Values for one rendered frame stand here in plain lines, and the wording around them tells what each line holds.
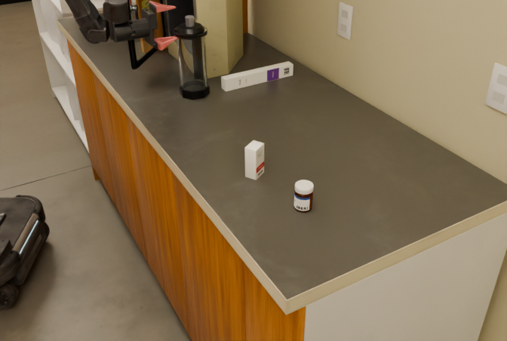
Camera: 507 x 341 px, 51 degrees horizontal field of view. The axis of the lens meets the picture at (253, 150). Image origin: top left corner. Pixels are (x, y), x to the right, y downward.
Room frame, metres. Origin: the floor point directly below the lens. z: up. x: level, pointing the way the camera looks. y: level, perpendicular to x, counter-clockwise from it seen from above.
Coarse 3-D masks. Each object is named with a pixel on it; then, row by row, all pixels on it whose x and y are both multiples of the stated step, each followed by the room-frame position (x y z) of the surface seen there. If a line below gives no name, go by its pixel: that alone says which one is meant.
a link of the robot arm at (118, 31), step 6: (114, 24) 1.52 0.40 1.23; (120, 24) 1.54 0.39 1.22; (126, 24) 1.55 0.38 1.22; (114, 30) 1.53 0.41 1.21; (120, 30) 1.53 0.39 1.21; (126, 30) 1.54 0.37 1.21; (132, 30) 1.55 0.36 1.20; (114, 36) 1.53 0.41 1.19; (120, 36) 1.53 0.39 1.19; (126, 36) 1.54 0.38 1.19
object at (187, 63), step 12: (204, 36) 1.66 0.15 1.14; (180, 48) 1.63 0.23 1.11; (192, 48) 1.62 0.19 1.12; (204, 48) 1.65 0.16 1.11; (180, 60) 1.64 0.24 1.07; (192, 60) 1.62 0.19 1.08; (204, 60) 1.65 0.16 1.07; (180, 72) 1.64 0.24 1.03; (192, 72) 1.62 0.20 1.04; (204, 72) 1.65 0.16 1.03; (192, 84) 1.62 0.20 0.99; (204, 84) 1.64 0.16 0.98
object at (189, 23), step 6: (186, 18) 1.66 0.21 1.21; (192, 18) 1.66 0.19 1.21; (180, 24) 1.68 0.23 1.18; (186, 24) 1.66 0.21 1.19; (192, 24) 1.66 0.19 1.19; (198, 24) 1.68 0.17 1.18; (180, 30) 1.64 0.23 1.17; (186, 30) 1.63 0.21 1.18; (192, 30) 1.63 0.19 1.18; (198, 30) 1.64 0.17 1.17
